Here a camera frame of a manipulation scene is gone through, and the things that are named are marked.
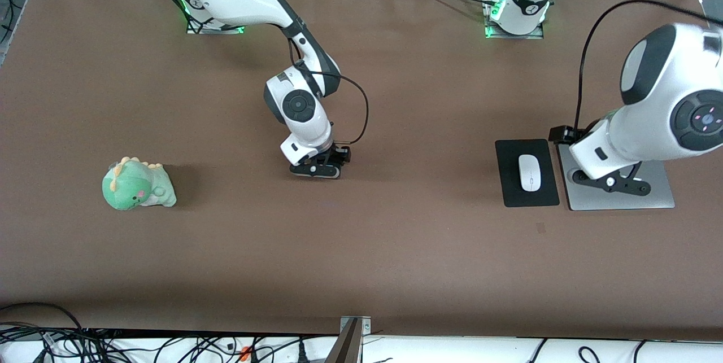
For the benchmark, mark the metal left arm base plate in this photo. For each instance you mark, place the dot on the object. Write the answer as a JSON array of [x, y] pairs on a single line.
[[508, 35]]

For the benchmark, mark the white computer mouse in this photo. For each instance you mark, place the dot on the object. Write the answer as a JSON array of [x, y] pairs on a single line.
[[530, 173]]

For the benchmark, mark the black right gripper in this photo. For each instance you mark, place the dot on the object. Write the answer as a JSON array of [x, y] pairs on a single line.
[[338, 156]]

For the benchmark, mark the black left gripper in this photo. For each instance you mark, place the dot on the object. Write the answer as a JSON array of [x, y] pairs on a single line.
[[560, 134]]

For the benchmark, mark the silver apple laptop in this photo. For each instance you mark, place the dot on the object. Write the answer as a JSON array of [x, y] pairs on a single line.
[[655, 193]]

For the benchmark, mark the black mouse pad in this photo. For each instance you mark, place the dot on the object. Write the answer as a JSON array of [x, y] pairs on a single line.
[[508, 182]]

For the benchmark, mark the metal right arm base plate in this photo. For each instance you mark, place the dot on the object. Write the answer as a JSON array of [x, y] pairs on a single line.
[[195, 30]]

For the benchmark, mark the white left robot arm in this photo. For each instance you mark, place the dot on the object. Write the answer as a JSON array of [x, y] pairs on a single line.
[[661, 120]]

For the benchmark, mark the green plush dinosaur toy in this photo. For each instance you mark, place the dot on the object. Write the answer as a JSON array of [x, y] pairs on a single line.
[[133, 185]]

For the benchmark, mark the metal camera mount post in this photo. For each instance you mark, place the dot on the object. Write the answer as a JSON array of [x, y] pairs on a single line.
[[350, 343]]

